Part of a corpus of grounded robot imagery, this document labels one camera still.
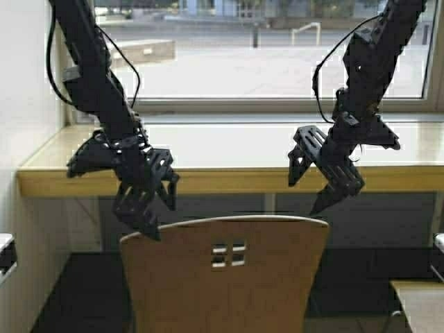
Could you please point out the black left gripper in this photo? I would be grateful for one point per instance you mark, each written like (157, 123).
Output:
(132, 158)

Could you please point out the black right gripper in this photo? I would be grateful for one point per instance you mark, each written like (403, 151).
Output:
(331, 151)

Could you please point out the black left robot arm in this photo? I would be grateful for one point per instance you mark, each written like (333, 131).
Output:
(90, 83)

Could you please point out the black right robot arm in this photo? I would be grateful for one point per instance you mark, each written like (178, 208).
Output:
(370, 61)

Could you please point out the left robot base edge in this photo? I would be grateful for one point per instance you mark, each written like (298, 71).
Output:
(8, 254)

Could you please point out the wooden window counter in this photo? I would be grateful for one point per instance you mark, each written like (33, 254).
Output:
(244, 158)

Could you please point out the outdoor dark bollard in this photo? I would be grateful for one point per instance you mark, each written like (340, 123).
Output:
(255, 37)

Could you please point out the small wooden table right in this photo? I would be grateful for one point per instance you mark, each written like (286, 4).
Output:
(422, 304)

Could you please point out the white window frame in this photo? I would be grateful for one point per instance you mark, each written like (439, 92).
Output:
(267, 105)

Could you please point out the outdoor concrete bench wall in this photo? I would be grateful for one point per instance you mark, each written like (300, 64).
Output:
(148, 50)

